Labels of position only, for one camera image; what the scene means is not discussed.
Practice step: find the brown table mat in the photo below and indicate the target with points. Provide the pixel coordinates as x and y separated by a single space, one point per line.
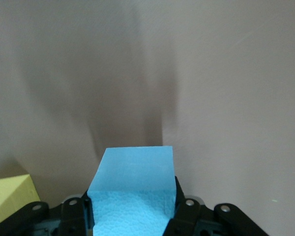
186 73

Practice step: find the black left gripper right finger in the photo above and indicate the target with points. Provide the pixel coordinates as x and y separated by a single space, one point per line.
206 221

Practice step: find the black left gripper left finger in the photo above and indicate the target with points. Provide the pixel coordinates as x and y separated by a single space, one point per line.
39 221

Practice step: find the blue foam cube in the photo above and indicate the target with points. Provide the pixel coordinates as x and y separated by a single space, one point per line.
135 177

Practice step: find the yellow foam cube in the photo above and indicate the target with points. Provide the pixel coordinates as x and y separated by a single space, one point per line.
7 196

